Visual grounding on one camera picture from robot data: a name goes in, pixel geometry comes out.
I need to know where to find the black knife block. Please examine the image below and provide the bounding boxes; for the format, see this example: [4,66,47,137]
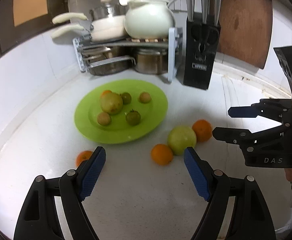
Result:
[183,19,222,90]

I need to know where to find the large yellow-green fruit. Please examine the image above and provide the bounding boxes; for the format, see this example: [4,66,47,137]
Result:
[100,92,124,116]

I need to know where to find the black kitchen scissors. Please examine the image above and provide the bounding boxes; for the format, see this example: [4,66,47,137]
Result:
[192,26,219,63]

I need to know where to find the white pan with cream handle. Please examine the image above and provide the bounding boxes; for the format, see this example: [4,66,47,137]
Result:
[52,13,126,33]

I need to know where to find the brown wooden cutting board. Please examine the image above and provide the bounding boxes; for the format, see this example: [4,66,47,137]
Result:
[216,0,274,70]

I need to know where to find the small green tomato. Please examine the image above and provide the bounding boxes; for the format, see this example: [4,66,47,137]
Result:
[120,92,132,105]
[125,109,141,126]

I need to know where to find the green plate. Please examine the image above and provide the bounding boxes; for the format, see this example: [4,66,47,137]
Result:
[74,79,169,145]

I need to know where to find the grey kitchen rack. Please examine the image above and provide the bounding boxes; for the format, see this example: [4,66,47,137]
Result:
[72,27,180,84]

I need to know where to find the white ceramic pot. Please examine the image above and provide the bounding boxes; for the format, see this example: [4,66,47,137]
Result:
[124,0,178,38]

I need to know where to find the tall steel pot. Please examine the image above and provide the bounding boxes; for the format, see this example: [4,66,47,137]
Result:
[133,49,169,75]

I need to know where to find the steel pot with lid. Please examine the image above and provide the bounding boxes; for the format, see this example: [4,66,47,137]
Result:
[90,0,126,20]

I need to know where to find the white wall socket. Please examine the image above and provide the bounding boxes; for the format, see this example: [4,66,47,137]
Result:
[161,0,186,11]

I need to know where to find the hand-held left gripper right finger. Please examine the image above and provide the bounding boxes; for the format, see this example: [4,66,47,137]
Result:
[183,147,274,240]

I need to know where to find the small beige longan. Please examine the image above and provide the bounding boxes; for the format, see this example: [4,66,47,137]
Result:
[97,112,112,126]
[139,91,151,103]

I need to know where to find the steel handled knife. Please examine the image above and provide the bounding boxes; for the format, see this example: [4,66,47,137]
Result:
[200,0,210,23]
[212,0,223,26]
[183,0,195,22]

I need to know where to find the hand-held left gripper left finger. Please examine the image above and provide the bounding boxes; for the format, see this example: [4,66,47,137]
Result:
[13,146,106,240]

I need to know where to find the wide steel pot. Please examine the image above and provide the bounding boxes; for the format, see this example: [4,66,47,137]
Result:
[82,46,134,76]

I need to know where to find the large green fruit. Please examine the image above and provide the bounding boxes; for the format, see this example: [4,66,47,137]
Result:
[167,126,197,156]

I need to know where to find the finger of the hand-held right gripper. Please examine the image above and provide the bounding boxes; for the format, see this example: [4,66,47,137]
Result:
[212,124,291,153]
[228,99,292,125]

